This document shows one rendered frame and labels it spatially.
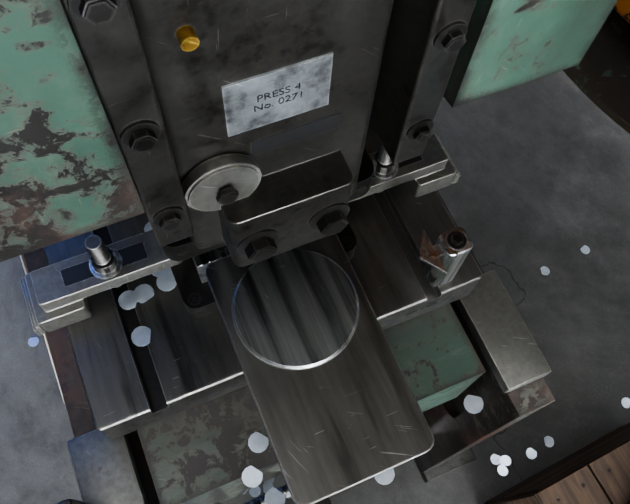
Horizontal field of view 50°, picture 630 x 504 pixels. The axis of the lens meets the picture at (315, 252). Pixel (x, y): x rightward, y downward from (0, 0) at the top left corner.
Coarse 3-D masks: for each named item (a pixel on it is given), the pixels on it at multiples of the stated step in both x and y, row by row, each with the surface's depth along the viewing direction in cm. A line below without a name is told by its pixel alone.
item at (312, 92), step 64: (192, 0) 32; (256, 0) 34; (320, 0) 36; (384, 0) 38; (192, 64) 36; (256, 64) 38; (320, 64) 41; (192, 128) 41; (256, 128) 44; (320, 128) 47; (192, 192) 45; (256, 192) 49; (320, 192) 49; (256, 256) 51
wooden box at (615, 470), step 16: (624, 432) 123; (592, 448) 125; (608, 448) 110; (624, 448) 105; (560, 464) 128; (576, 464) 112; (592, 464) 103; (608, 464) 104; (624, 464) 104; (528, 480) 130; (544, 480) 114; (560, 480) 102; (576, 480) 102; (592, 480) 102; (608, 480) 103; (624, 480) 103; (496, 496) 133; (512, 496) 118; (528, 496) 105; (544, 496) 101; (560, 496) 101; (576, 496) 101; (592, 496) 102; (608, 496) 102; (624, 496) 102
